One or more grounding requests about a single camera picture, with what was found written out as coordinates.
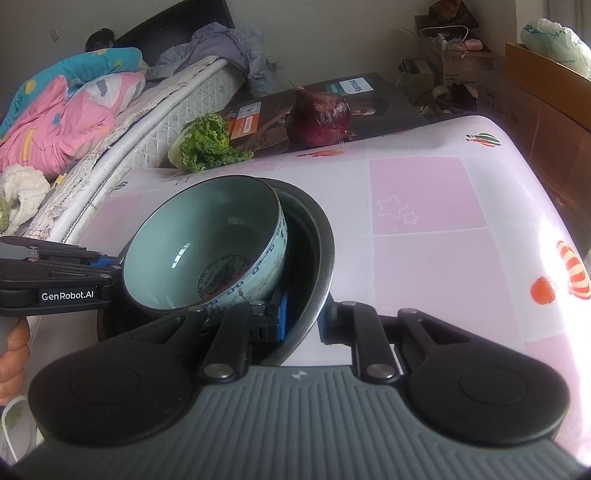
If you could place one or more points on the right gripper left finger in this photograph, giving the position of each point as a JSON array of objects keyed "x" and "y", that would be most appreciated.
[{"x": 243, "y": 325}]

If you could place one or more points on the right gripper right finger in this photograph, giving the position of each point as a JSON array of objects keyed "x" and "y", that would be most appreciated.
[{"x": 359, "y": 327}]

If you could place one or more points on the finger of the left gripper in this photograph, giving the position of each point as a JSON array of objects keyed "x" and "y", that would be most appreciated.
[
  {"x": 46, "y": 274},
  {"x": 26, "y": 252}
]

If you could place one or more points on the large steel bowl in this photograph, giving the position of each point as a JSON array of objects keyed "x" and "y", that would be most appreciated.
[{"x": 308, "y": 273}]

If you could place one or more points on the green ceramic bowl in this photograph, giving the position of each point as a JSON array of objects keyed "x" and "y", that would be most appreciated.
[{"x": 213, "y": 245}]

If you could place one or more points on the left hand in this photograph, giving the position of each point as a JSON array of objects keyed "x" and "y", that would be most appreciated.
[{"x": 13, "y": 361}]

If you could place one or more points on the pink patterned tablecloth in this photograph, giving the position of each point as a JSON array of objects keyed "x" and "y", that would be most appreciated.
[{"x": 448, "y": 234}]

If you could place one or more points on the pink blue quilt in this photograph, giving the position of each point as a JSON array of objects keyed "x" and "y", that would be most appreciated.
[{"x": 61, "y": 114}]

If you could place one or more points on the white mattress bed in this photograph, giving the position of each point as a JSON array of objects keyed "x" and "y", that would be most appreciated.
[{"x": 146, "y": 128}]

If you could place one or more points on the green lettuce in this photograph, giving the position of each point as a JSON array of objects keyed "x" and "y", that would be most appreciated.
[{"x": 203, "y": 144}]

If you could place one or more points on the dark printed appliance box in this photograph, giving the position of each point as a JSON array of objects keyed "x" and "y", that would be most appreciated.
[{"x": 378, "y": 108}]

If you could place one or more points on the red onion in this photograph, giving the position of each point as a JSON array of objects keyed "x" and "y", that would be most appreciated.
[{"x": 318, "y": 119}]

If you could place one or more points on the large brown cardboard box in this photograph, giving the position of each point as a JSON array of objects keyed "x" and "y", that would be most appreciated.
[{"x": 556, "y": 148}]

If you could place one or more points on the black headboard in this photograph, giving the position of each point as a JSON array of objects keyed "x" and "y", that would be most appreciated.
[{"x": 174, "y": 26}]

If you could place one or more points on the purple grey clothes pile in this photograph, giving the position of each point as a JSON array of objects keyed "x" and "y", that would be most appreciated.
[{"x": 241, "y": 48}]

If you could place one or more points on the open brown cardboard tray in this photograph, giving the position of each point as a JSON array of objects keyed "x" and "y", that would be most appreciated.
[{"x": 560, "y": 87}]

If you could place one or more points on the open cluttered cardboard box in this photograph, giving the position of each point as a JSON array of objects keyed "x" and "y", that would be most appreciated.
[{"x": 447, "y": 39}]

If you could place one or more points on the green white plastic bag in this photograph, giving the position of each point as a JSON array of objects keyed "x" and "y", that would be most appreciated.
[{"x": 558, "y": 43}]

